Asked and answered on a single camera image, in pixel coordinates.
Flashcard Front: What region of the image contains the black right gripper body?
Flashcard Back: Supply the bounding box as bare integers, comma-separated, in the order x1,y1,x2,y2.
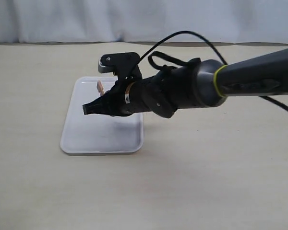
109,69,178,119

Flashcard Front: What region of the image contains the notched wooden bar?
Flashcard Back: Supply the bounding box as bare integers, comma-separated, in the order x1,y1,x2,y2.
96,81,105,96

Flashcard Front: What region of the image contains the white rectangular plastic tray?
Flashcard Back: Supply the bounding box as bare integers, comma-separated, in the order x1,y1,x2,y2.
60,76,144,155

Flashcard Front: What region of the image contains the white backdrop curtain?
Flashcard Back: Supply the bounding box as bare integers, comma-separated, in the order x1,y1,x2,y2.
0,0,288,44

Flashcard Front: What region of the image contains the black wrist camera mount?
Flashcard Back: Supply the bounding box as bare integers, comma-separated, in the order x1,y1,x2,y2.
98,52,142,81

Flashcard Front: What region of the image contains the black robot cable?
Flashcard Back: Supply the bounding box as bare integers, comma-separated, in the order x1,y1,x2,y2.
135,31,288,118

